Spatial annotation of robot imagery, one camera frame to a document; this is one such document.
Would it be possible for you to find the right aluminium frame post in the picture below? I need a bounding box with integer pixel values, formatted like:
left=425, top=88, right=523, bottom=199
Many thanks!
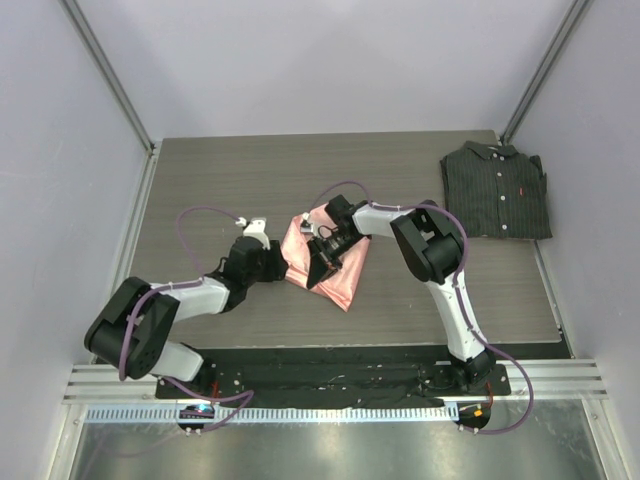
left=499, top=0, right=593, bottom=144

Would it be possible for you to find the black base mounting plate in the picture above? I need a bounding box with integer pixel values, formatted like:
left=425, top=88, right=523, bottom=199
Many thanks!
left=185, top=345, right=511, bottom=409

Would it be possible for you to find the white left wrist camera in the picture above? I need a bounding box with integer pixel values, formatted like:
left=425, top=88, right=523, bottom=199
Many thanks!
left=235, top=217, right=271, bottom=250

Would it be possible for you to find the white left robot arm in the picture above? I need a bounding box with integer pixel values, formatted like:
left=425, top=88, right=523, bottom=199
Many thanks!
left=84, top=236, right=288, bottom=399

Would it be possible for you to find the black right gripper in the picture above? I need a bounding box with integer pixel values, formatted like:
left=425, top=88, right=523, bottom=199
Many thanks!
left=309, top=230, right=364, bottom=291

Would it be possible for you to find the left aluminium frame post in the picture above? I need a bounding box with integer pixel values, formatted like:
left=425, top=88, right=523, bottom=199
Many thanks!
left=58, top=0, right=160, bottom=154

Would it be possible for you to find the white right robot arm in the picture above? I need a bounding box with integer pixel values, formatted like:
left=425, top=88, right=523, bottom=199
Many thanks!
left=301, top=195, right=496, bottom=395

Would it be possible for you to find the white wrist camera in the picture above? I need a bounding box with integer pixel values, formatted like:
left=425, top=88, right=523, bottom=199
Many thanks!
left=235, top=217, right=271, bottom=250
left=299, top=212, right=316, bottom=236

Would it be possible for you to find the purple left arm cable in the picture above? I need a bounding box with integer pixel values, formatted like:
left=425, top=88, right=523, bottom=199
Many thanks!
left=118, top=205, right=257, bottom=435

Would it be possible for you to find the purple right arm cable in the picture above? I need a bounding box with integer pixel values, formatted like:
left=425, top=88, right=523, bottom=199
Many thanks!
left=304, top=180, right=535, bottom=435

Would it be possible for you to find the aluminium frame post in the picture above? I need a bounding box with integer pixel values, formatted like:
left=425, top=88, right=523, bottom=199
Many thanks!
left=58, top=0, right=160, bottom=154
left=499, top=0, right=593, bottom=144

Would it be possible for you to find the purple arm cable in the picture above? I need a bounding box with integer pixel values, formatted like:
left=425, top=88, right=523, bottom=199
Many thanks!
left=118, top=205, right=257, bottom=435
left=304, top=180, right=535, bottom=435

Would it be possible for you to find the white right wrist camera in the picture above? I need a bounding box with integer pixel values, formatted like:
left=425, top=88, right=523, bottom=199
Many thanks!
left=299, top=212, right=316, bottom=236

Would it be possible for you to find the white slotted cable duct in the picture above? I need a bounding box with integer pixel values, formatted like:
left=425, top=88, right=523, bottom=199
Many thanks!
left=85, top=402, right=459, bottom=424

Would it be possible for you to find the dark striped folded shirt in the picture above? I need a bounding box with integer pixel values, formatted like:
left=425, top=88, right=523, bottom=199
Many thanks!
left=440, top=141, right=552, bottom=240

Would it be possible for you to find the pink satin napkin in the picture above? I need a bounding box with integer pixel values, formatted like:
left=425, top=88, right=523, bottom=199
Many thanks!
left=281, top=214, right=370, bottom=312

